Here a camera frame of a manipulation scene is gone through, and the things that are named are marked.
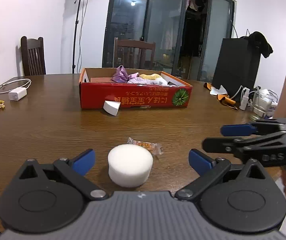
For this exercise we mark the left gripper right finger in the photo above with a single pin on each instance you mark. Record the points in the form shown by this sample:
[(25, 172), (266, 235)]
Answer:
[(200, 162)]

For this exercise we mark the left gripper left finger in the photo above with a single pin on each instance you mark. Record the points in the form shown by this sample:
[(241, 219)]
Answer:
[(83, 162)]

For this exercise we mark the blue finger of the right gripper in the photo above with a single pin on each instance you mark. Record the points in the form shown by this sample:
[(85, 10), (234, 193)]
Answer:
[(218, 145), (238, 130)]

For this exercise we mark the white round sponge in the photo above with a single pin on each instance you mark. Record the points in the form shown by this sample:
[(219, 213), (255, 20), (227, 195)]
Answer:
[(129, 165)]

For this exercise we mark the white wedge sponge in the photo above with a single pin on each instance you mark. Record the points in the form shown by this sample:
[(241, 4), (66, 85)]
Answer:
[(111, 107)]

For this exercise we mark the yellow white plush toy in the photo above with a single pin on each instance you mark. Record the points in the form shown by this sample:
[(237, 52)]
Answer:
[(154, 79)]

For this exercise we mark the purple satin bow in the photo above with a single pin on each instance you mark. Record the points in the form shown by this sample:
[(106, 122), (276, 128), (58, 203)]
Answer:
[(121, 75)]

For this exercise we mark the brown scouring sponge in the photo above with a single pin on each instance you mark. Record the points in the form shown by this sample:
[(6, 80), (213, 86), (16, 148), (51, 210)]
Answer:
[(101, 80)]

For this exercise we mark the glass jar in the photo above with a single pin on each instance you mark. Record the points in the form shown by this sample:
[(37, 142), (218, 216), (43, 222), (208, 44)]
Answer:
[(260, 104)]

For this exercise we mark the orange white cloth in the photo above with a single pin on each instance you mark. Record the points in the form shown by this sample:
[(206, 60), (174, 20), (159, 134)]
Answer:
[(221, 95)]

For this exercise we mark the orange candy wrapper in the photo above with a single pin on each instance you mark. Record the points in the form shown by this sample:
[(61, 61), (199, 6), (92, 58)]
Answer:
[(153, 148)]

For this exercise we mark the black bag on table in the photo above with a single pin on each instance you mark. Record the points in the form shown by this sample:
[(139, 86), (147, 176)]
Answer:
[(237, 65)]

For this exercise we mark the orange cardboard box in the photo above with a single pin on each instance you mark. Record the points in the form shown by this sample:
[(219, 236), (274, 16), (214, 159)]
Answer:
[(94, 94)]

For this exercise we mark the black garment on bag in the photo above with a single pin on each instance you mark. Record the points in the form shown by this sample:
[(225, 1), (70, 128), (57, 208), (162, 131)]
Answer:
[(259, 41)]

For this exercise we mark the white charger adapter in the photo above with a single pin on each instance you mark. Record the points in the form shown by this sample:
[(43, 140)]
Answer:
[(17, 94)]

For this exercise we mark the dark wooden chair left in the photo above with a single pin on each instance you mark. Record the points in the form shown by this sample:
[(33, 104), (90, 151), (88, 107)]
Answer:
[(32, 52)]

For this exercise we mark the dark wooden chair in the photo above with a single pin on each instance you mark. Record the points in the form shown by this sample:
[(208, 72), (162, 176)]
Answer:
[(133, 54), (32, 52)]

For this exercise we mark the dark wooden chair right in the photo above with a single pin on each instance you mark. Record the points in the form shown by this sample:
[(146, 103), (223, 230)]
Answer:
[(133, 54)]

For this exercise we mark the sliding glass door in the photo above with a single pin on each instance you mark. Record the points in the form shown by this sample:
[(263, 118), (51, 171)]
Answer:
[(188, 33)]

